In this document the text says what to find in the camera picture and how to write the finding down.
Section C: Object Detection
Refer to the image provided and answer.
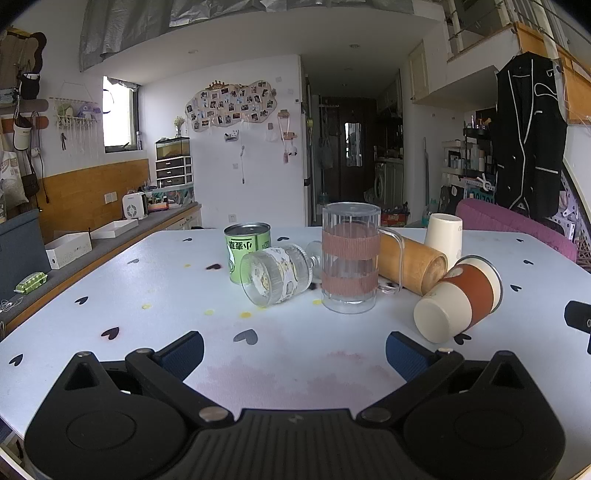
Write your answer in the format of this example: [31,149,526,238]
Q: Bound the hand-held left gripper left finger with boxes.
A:
[61,331,234,424]

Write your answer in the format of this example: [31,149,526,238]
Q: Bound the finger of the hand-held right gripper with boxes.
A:
[564,300,591,357]

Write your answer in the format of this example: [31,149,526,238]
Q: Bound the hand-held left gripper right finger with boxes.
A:
[356,331,533,424]

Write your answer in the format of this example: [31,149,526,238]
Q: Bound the black shoulder bag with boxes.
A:
[20,150,42,197]

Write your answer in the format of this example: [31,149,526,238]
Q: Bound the paper cup with brown sleeve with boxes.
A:
[413,255,503,344]

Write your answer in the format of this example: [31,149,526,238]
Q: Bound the bamboo cup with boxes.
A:
[379,233,449,296]

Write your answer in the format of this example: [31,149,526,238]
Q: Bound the glass cup with printed band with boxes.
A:
[239,241,324,308]

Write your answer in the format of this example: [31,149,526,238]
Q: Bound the white cup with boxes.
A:
[424,213,464,260]

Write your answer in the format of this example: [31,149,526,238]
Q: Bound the clear glass mug brown bands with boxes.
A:
[321,202,406,315]

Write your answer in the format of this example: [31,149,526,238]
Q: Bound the green tin can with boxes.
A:
[224,223,272,285]

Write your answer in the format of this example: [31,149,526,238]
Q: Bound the flat white box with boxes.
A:
[90,219,139,241]

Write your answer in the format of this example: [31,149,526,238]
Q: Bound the white box with dark dot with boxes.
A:
[45,232,92,270]

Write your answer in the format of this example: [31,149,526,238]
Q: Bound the white small appliance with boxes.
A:
[122,193,149,219]

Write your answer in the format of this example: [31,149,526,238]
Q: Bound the green packet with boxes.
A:
[15,272,49,294]

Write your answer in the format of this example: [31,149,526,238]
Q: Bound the washing machine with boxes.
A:
[373,159,405,209]

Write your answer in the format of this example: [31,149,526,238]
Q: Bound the black jacket white trim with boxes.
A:
[490,52,569,217]

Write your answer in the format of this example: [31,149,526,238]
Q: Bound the small drawer unit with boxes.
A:
[155,156,193,188]

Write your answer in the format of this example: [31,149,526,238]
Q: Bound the black storage rack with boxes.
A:
[462,108,498,205]

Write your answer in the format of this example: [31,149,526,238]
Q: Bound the grey-blue sofa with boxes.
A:
[0,209,48,303]

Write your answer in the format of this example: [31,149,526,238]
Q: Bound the white shelf with bottles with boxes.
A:
[440,138,465,178]

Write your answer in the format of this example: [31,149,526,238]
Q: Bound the fish tank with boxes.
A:
[155,137,191,160]

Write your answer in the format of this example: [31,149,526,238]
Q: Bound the window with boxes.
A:
[102,76,142,154]

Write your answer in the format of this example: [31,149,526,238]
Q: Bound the cloud-shaped photo board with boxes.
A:
[185,80,278,135]

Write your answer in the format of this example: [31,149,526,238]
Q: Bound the white visor cap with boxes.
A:
[12,114,33,151]

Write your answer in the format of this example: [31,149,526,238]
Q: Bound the silver foil sheet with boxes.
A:
[79,0,414,73]

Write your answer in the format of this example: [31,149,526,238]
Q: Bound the pink wall hanger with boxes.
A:
[276,109,299,164]

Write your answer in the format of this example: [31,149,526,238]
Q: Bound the macrame wall shelf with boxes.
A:
[49,82,102,149]

